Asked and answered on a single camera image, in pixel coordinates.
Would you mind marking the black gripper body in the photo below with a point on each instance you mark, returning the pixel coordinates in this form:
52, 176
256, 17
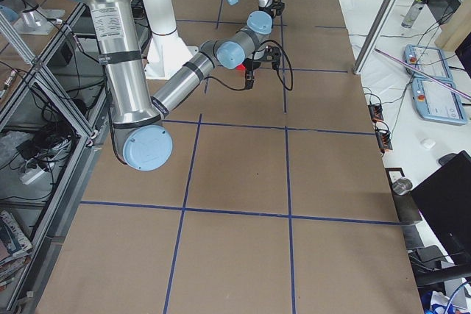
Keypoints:
252, 65

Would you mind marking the aluminium frame post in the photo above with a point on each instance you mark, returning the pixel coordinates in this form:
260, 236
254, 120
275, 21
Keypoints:
373, 34

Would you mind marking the teach pendant tablet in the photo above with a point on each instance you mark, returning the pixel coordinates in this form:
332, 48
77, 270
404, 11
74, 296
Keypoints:
430, 60
436, 103

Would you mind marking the black laptop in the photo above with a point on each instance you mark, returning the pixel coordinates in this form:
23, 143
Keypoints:
444, 201

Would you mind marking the grabber reacher stick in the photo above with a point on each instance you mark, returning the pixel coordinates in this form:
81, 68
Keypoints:
423, 74

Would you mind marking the far teach pendant tablet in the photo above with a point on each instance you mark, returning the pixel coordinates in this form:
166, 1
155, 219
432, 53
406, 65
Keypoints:
430, 60

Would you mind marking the plastic bottle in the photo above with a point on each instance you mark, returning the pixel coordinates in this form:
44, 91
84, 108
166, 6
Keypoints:
413, 13

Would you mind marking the near teach pendant tablet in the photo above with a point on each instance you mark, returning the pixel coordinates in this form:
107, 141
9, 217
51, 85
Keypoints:
436, 103

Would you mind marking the stack of books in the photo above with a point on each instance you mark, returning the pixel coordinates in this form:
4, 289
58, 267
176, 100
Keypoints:
15, 248

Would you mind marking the metal cup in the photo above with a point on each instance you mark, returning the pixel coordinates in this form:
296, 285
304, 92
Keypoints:
402, 186

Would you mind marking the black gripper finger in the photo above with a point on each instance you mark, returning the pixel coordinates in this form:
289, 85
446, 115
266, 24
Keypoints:
249, 78

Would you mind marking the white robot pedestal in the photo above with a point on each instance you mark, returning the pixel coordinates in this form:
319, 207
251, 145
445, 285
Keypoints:
167, 50

